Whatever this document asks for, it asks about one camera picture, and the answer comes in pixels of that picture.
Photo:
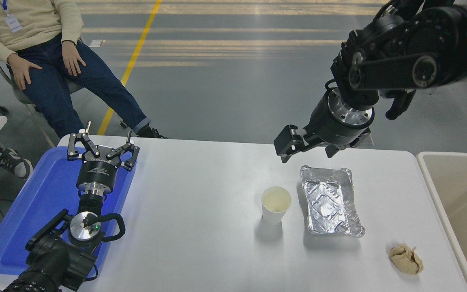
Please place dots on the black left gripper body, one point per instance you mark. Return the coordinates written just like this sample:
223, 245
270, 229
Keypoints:
95, 172

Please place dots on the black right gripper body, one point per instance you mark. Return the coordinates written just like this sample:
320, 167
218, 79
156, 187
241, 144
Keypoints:
326, 129

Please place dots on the white paper cup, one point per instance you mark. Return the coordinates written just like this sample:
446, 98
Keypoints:
274, 215

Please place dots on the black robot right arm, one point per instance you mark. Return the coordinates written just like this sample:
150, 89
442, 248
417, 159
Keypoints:
420, 48

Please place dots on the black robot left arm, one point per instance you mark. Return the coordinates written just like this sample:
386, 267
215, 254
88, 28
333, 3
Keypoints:
55, 259

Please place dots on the seated person's left hand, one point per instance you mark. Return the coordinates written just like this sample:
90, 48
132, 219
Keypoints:
72, 56

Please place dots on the seated person's right hand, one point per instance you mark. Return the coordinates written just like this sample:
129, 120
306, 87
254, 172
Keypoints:
22, 71

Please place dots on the grey metal floor plate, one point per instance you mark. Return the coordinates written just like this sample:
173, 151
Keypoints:
370, 140

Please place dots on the silver foil tray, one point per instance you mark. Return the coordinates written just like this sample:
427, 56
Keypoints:
330, 202

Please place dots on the blue plastic tray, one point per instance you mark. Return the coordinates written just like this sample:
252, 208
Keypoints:
35, 202

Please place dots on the grey office chair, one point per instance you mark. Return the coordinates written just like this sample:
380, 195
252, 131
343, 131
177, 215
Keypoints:
18, 95

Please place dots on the crumpled tan paper ball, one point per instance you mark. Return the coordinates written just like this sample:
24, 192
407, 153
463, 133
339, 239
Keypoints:
404, 259

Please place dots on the seated person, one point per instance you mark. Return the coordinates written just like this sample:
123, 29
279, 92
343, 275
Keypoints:
47, 16

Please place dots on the large pale bin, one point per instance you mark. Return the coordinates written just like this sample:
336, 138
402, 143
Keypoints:
460, 194

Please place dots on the white name badge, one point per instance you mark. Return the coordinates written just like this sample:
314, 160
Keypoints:
13, 23

